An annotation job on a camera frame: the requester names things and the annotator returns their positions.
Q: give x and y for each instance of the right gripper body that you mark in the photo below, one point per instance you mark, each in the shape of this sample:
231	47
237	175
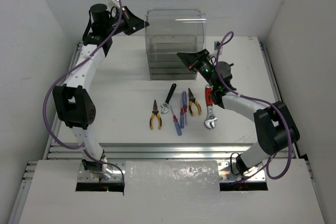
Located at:
203	65

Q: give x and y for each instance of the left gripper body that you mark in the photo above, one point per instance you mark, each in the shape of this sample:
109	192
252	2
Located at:
130	22

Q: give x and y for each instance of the clear acrylic box cover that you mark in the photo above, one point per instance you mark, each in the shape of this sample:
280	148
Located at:
174	25

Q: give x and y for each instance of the red handle adjustable wrench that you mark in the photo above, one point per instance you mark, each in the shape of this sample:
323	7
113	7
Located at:
211	118

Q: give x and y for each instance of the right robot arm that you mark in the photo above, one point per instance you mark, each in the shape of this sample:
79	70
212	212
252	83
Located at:
275	127

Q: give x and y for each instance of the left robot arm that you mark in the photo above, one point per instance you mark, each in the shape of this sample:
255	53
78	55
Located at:
73	103

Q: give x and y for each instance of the smoky bottom tray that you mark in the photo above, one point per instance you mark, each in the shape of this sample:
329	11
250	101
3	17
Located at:
172	74

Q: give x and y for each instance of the smoky tray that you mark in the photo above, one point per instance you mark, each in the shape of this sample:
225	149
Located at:
167	64
172	74
160	52

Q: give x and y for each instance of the smoky middle tray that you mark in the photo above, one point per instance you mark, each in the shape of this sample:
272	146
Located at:
167	64

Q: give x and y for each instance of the smoky top tray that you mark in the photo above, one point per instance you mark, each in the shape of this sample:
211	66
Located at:
160	52

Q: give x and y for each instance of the yellow pliers right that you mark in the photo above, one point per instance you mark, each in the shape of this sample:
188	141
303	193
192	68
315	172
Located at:
193	101

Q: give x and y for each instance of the red blue small screwdriver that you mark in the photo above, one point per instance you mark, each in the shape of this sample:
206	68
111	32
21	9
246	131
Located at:
182	120

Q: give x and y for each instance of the red clear screwdriver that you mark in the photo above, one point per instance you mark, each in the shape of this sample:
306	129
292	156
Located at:
176	123

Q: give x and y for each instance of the yellow long-nose pliers left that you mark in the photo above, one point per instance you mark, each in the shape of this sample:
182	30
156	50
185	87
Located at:
155	114

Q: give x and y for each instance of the blue handle screwdriver long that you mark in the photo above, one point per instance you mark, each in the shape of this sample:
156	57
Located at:
184	105

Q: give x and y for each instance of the black handle adjustable wrench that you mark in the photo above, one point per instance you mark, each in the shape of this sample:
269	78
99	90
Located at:
165	104

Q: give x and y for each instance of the aluminium frame rail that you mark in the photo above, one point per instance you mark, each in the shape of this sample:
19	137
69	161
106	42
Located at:
124	94

